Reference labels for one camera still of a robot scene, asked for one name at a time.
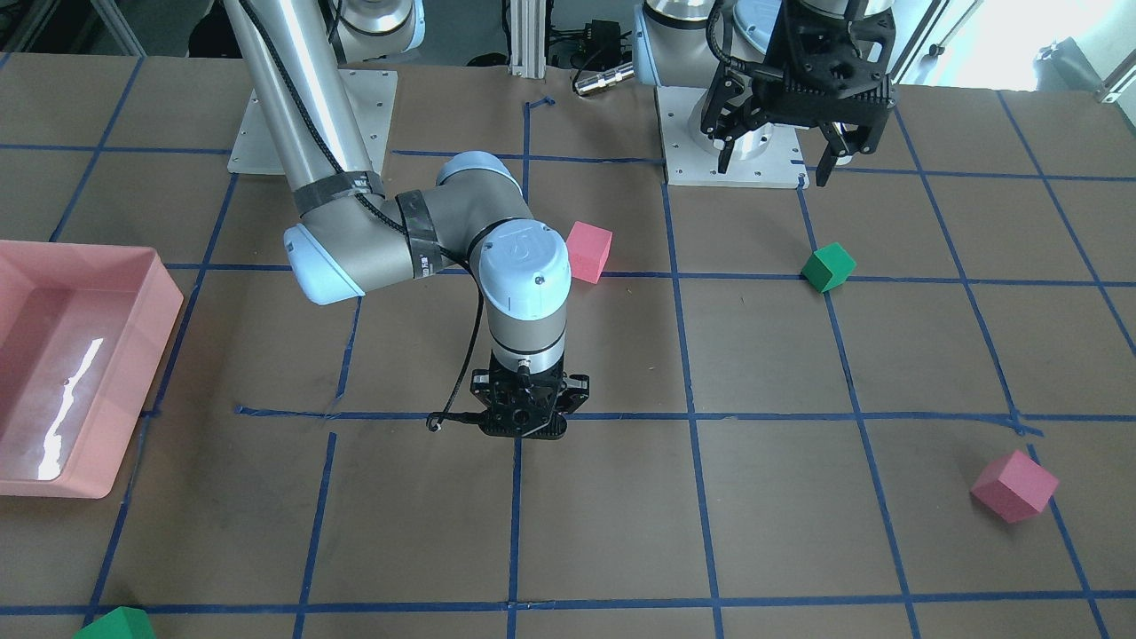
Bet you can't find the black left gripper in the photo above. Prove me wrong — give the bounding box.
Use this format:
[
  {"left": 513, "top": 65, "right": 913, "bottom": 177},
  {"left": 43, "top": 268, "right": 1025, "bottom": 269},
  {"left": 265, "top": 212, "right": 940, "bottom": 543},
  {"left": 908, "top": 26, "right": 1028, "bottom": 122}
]
[{"left": 699, "top": 1, "right": 895, "bottom": 186}]

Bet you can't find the silver metal connector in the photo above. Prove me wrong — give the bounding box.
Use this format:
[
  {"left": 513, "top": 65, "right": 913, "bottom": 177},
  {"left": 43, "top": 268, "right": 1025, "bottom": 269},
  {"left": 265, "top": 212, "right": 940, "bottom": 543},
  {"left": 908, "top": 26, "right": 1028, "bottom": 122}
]
[{"left": 573, "top": 63, "right": 635, "bottom": 98}]

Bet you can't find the pink cube centre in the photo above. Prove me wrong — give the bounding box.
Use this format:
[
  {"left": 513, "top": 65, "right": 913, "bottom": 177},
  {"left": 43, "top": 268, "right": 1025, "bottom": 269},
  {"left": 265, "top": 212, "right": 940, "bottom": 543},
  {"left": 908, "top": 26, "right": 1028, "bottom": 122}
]
[{"left": 565, "top": 221, "right": 613, "bottom": 284}]

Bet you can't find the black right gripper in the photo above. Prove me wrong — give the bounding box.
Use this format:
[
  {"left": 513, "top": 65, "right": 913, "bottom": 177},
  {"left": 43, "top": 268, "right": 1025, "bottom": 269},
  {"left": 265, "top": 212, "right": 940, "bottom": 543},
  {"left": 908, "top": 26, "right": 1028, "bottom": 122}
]
[{"left": 470, "top": 359, "right": 591, "bottom": 440}]

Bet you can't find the pink cube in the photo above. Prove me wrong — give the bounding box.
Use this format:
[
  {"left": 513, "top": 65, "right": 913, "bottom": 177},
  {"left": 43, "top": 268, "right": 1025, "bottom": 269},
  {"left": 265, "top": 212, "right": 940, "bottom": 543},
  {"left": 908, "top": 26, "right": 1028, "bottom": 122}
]
[
  {"left": 565, "top": 221, "right": 613, "bottom": 284},
  {"left": 970, "top": 450, "right": 1060, "bottom": 525}
]

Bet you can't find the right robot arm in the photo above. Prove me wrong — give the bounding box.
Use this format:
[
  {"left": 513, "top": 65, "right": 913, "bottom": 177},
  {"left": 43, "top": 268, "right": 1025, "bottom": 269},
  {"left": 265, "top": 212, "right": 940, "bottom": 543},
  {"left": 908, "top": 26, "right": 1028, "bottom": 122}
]
[{"left": 225, "top": 1, "right": 591, "bottom": 440}]

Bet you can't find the green cube near base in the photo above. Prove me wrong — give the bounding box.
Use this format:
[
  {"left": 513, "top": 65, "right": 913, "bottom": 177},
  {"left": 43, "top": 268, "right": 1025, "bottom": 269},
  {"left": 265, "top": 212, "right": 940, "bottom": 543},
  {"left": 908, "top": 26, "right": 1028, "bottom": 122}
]
[{"left": 800, "top": 242, "right": 857, "bottom": 294}]

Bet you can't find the green cube near tray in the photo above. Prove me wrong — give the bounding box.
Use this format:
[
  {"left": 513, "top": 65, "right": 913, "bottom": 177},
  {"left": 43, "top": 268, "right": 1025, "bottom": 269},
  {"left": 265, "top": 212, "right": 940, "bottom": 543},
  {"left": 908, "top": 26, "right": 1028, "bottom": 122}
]
[{"left": 73, "top": 606, "right": 157, "bottom": 639}]

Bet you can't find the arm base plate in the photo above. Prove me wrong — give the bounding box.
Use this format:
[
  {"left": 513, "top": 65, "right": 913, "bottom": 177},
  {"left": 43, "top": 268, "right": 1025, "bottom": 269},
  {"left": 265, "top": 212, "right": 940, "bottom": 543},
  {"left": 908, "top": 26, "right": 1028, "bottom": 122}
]
[
  {"left": 655, "top": 86, "right": 810, "bottom": 189},
  {"left": 227, "top": 69, "right": 398, "bottom": 177}
]

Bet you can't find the aluminium frame post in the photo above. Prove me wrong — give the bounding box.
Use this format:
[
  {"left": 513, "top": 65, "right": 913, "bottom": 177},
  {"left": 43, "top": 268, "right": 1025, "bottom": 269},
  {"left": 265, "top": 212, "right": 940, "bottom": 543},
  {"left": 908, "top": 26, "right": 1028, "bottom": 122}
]
[{"left": 508, "top": 0, "right": 548, "bottom": 80}]

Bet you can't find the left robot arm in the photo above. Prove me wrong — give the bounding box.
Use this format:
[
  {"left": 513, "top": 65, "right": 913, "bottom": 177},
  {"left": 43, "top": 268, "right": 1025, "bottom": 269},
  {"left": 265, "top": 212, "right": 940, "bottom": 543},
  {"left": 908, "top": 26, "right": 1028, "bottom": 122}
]
[{"left": 633, "top": 1, "right": 896, "bottom": 189}]

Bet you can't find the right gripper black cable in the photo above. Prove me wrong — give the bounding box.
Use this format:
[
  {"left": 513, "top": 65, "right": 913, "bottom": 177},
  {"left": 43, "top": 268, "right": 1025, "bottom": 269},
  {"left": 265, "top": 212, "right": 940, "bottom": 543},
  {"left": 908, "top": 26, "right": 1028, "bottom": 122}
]
[{"left": 240, "top": 0, "right": 487, "bottom": 434}]

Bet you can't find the pink plastic tray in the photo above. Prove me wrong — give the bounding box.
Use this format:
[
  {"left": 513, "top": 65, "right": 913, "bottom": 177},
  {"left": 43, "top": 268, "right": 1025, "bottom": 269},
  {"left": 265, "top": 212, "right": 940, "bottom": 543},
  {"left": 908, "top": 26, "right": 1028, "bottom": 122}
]
[{"left": 1, "top": 240, "right": 183, "bottom": 499}]

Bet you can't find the pink cube far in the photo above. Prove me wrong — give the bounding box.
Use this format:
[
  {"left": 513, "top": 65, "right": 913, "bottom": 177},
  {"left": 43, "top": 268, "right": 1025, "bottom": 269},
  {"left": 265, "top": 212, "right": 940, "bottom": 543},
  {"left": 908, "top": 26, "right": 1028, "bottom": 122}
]
[{"left": 970, "top": 450, "right": 1060, "bottom": 525}]

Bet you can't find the black power adapter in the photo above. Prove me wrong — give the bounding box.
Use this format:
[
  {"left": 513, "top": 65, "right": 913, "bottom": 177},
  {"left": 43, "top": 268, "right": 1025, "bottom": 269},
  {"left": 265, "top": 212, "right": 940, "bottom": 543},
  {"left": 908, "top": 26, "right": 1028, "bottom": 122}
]
[{"left": 577, "top": 20, "right": 623, "bottom": 59}]

